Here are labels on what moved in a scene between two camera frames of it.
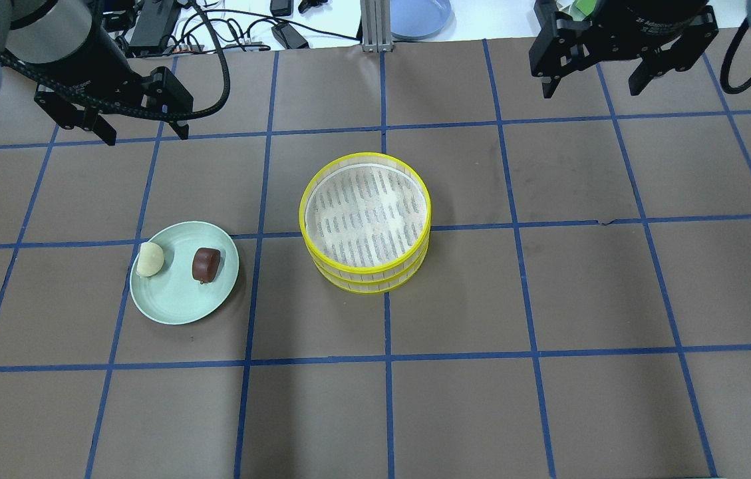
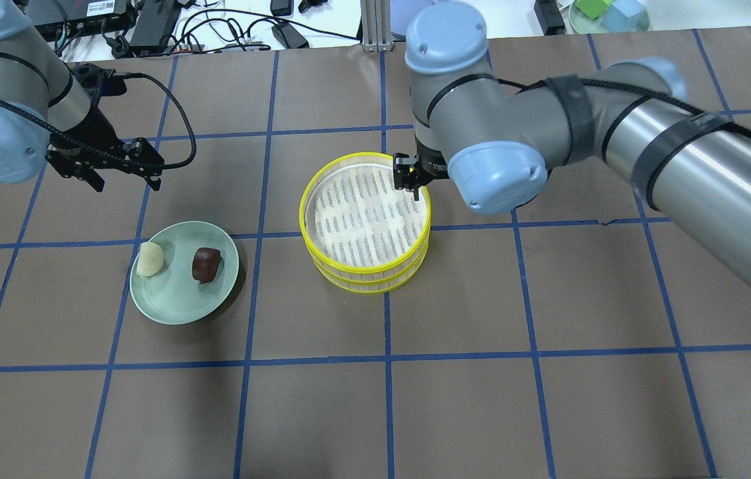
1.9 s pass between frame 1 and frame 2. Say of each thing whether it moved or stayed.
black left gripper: moved
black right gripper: moved
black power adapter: stayed
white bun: stayed
